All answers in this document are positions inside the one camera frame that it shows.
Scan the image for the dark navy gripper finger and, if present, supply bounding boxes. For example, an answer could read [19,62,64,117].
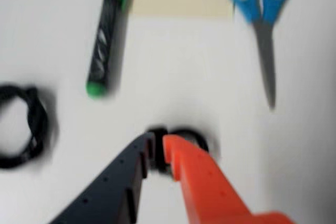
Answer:
[48,132,156,224]

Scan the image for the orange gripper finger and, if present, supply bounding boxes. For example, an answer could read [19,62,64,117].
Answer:
[162,134,295,224]

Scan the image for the green board marker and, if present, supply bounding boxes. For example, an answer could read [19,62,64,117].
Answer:
[86,0,130,102]

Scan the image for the long beige masking tape strip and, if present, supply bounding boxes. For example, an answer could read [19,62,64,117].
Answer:
[129,0,233,20]

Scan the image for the black plastic ring clip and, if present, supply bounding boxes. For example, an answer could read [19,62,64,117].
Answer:
[145,126,211,177]

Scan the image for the black braided USB cable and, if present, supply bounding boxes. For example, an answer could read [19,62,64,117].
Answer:
[0,83,53,170]

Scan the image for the blue-handled scissors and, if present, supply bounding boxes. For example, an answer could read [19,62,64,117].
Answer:
[226,0,292,111]

